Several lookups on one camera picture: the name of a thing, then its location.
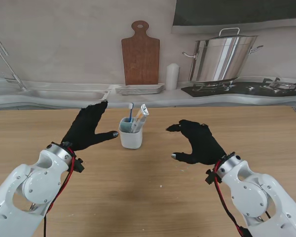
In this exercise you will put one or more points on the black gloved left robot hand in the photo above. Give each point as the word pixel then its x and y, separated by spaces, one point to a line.
pixel 86 128

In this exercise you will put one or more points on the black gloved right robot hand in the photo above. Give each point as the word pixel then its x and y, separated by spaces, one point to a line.
pixel 202 145

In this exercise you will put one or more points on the blue toothbrush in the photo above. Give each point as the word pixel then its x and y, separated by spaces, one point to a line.
pixel 130 112

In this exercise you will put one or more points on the white toothpaste tube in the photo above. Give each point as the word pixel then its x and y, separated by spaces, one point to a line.
pixel 139 119

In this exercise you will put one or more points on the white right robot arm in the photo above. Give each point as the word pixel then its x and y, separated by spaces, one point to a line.
pixel 256 197

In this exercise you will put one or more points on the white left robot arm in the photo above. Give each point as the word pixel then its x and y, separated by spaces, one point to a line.
pixel 27 187

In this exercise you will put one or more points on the white toothbrush holder cup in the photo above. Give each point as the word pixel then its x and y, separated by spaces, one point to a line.
pixel 130 139

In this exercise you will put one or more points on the stainless steel sink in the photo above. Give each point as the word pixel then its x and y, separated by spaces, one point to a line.
pixel 66 95

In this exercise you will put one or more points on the stack of white plates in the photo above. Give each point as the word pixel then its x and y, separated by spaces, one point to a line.
pixel 139 89

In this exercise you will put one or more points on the black gas stove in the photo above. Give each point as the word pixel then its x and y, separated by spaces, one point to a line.
pixel 241 89

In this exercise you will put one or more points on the white cylinder container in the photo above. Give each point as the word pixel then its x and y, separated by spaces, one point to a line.
pixel 172 76

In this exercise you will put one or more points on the stainless steel stockpot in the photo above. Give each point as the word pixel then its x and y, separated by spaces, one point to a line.
pixel 219 59

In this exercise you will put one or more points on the brown wooden cutting board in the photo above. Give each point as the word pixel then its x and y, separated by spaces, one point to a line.
pixel 141 59

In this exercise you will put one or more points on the chrome faucet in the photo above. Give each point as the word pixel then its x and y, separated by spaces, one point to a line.
pixel 10 66

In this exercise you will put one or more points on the dark range hood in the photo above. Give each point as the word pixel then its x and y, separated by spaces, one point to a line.
pixel 236 12

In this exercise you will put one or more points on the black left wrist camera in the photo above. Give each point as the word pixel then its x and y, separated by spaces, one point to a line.
pixel 79 165

